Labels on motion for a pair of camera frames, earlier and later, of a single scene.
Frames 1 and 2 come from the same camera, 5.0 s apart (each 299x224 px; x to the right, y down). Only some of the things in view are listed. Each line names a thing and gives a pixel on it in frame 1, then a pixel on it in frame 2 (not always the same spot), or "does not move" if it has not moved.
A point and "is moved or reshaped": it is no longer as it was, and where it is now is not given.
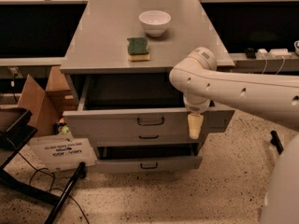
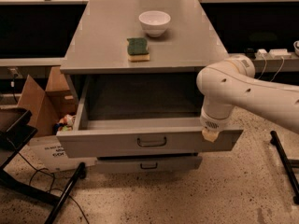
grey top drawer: [135, 104] is moved or reshaped
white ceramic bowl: [155, 21] does not move
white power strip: [273, 54] does not move
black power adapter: [250, 53] does not move
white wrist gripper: [196, 105] -> [213, 123]
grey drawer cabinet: [118, 65] does not move
